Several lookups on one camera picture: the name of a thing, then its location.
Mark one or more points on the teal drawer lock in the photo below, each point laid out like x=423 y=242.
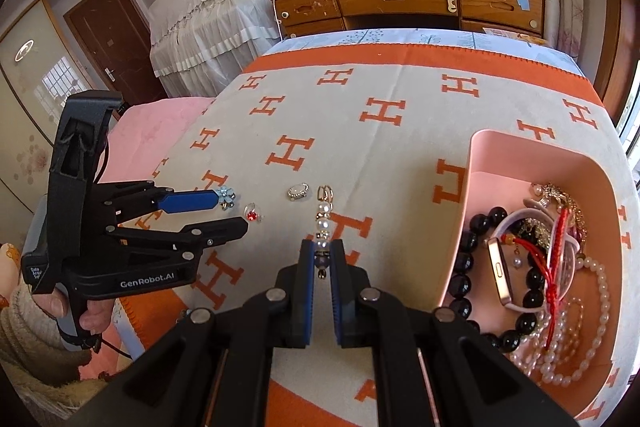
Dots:
x=451 y=2

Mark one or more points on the orange magazine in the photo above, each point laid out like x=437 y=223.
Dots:
x=515 y=34

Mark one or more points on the person's left forearm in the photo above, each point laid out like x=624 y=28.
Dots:
x=30 y=347

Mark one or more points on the orange patterned blanket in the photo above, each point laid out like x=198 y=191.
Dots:
x=400 y=72

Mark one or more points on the person's left hand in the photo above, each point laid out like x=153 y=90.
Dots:
x=92 y=318

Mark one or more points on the lace covered piano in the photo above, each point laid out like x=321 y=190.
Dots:
x=210 y=7

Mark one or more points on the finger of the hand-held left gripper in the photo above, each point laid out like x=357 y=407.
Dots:
x=190 y=201
x=220 y=229

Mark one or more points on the crystal hair comb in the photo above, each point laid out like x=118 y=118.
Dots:
x=552 y=193

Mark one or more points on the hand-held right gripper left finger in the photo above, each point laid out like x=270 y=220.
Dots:
x=306 y=292

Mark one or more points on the blue flower brooch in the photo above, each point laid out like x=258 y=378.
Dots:
x=226 y=193

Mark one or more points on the white fitness band watch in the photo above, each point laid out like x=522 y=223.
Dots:
x=500 y=267

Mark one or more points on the wooden window frame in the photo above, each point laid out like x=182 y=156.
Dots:
x=612 y=32

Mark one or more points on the pink box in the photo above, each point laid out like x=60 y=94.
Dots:
x=500 y=157

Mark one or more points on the brown wooden door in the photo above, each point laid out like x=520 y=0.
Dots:
x=110 y=37

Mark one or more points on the light blue leaf print sheet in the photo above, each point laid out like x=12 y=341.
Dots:
x=380 y=38

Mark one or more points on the cream sliding door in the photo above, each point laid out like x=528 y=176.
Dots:
x=35 y=82

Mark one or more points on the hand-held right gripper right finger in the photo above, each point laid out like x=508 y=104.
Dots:
x=339 y=292

